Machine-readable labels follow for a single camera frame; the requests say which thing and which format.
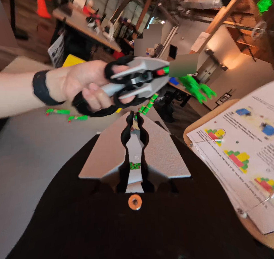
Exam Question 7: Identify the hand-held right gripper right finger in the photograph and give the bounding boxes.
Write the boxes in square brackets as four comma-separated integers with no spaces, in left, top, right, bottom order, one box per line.
[136,112,191,193]

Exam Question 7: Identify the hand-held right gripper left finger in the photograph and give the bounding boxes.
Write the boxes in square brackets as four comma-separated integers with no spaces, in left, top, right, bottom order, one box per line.
[78,111,135,193]

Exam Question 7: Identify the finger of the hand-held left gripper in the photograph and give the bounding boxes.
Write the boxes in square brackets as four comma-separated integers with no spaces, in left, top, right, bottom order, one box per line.
[133,57,170,72]
[137,75,170,99]

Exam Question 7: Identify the white bag with green print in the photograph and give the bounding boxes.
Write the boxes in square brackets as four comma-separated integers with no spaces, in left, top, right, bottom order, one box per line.
[125,134,144,193]

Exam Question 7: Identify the person's left forearm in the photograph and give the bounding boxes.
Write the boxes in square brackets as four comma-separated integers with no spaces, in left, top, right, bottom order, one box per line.
[0,71,36,119]

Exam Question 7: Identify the green lego bamboo stalk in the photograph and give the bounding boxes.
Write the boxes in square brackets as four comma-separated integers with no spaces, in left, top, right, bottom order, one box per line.
[139,93,159,115]

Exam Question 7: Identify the green lego leaves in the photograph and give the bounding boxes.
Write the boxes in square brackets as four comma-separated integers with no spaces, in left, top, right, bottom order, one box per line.
[178,75,217,105]

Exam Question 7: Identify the person's left hand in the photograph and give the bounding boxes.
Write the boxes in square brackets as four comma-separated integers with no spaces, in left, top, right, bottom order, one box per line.
[46,60,136,112]

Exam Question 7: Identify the wooden sheet stand board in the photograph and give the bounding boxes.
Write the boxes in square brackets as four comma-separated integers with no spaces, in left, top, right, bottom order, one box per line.
[183,99,274,250]

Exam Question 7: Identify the black framed picture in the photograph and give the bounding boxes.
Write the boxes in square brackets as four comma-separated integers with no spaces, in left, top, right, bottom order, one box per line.
[216,92,232,105]

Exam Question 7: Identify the yellow board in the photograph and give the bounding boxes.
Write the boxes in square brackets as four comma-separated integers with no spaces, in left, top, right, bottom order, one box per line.
[62,54,86,68]

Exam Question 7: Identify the background work table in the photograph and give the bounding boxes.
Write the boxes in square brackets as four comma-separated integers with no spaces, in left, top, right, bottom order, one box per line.
[52,6,122,52]

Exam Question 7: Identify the printed instruction sheet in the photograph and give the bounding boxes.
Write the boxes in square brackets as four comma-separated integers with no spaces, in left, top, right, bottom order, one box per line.
[187,82,274,235]

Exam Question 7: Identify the black and white sign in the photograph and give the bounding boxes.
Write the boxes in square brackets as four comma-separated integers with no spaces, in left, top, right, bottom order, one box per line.
[48,33,66,68]

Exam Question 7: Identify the black wristband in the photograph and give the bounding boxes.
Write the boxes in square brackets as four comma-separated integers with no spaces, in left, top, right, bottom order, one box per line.
[32,70,66,106]

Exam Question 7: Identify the orange traffic cone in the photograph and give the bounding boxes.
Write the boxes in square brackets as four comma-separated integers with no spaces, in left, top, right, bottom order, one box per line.
[35,0,52,19]

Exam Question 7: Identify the black wall screen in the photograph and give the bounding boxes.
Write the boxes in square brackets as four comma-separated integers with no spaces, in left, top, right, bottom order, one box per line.
[168,44,178,59]

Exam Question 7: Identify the paper notice on post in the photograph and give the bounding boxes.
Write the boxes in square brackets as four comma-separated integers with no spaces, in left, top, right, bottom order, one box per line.
[191,31,211,52]

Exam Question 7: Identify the wooden post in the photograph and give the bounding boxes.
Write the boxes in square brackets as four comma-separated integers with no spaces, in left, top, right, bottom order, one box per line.
[189,0,250,54]

